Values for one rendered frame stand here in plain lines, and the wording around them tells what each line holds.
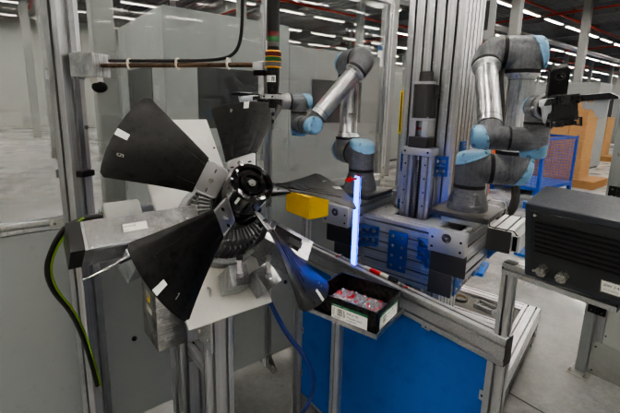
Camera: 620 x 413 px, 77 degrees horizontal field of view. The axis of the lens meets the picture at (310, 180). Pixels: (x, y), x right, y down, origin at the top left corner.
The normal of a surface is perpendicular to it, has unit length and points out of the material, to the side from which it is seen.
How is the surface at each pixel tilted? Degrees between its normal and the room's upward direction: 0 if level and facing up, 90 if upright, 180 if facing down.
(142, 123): 74
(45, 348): 90
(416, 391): 90
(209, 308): 50
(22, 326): 90
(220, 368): 90
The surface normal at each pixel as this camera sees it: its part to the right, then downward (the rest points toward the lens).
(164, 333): 0.62, 0.17
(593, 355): -0.79, 0.11
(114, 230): 0.49, -0.50
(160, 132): 0.27, -0.04
